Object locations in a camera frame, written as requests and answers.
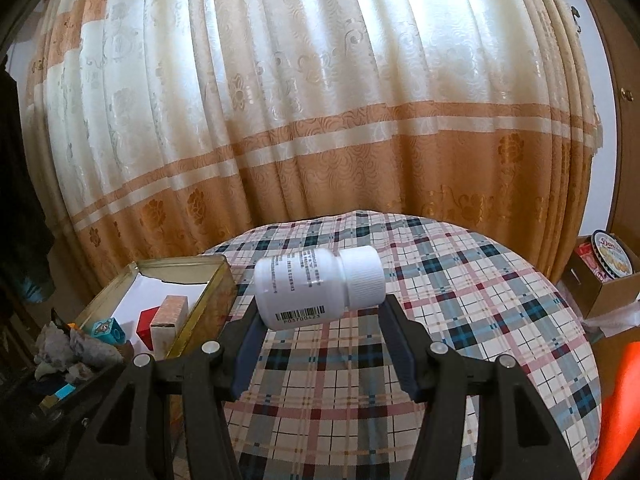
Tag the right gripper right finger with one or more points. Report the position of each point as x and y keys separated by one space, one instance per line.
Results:
x=517 y=436

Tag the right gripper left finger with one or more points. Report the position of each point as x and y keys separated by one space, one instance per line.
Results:
x=153 y=404

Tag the grey patterned cloth pouch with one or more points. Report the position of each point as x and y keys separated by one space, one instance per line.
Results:
x=77 y=356

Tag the red ice-cream toy brick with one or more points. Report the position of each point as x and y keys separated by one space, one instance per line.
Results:
x=143 y=329

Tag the tall beige patterned box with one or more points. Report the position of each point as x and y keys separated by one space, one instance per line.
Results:
x=168 y=323

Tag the white pill bottle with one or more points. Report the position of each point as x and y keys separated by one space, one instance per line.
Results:
x=315 y=286

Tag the small teal toy brick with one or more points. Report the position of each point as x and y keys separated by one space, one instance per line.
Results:
x=109 y=331

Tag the orange-red fabric object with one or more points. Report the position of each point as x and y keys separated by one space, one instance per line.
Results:
x=618 y=452

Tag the gold metal tin tray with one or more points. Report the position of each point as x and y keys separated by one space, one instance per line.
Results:
x=206 y=319

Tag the white paper tray liner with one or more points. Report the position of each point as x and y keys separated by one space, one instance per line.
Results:
x=147 y=293

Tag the cardboard box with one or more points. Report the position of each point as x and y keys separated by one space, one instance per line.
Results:
x=593 y=297

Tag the cream and orange curtain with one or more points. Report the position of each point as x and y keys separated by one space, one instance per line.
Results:
x=160 y=128

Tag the brown wooden door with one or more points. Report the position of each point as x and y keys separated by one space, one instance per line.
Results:
x=611 y=41

